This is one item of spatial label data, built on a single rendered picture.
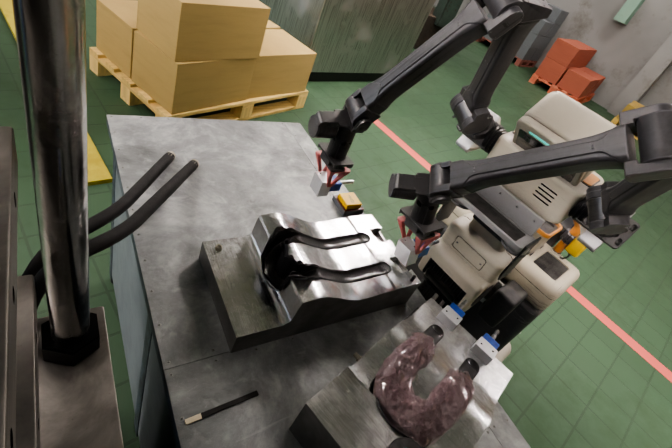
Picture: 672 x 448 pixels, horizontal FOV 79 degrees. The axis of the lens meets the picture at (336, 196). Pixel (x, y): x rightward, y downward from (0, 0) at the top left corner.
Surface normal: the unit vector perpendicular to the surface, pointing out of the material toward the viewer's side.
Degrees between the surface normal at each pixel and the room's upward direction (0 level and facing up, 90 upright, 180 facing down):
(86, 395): 0
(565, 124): 43
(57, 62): 90
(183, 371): 0
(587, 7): 90
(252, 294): 0
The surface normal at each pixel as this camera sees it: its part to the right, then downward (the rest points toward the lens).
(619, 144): -0.72, -0.27
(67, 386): 0.34, -0.74
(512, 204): -0.73, 0.18
